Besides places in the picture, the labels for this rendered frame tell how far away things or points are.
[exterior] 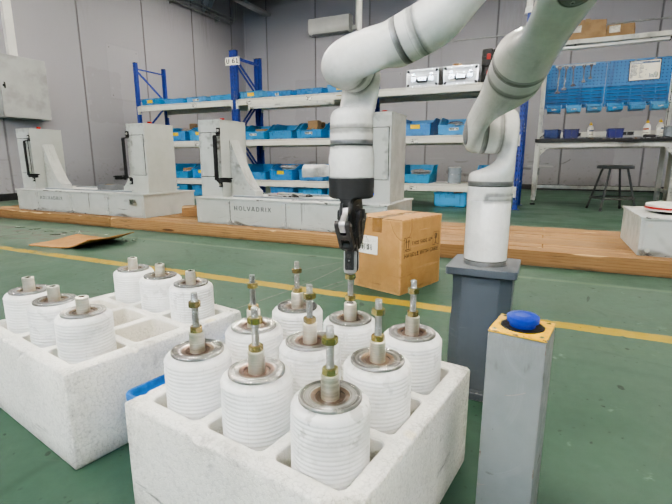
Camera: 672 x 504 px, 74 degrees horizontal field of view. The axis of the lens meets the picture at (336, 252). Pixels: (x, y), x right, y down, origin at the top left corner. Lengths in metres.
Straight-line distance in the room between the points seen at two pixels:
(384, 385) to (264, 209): 2.47
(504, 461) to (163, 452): 0.46
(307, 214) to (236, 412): 2.31
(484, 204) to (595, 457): 0.51
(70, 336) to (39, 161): 4.07
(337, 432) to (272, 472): 0.09
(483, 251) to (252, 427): 0.62
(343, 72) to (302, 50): 9.63
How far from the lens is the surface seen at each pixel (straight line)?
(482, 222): 0.99
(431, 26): 0.68
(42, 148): 4.94
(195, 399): 0.68
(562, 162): 8.82
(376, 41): 0.70
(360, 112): 0.72
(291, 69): 10.40
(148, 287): 1.12
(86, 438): 0.94
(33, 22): 7.80
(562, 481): 0.92
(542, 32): 0.72
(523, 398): 0.63
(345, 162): 0.71
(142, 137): 3.78
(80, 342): 0.92
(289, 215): 2.90
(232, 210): 3.16
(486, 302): 1.01
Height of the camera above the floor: 0.53
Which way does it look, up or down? 12 degrees down
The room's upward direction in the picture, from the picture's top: straight up
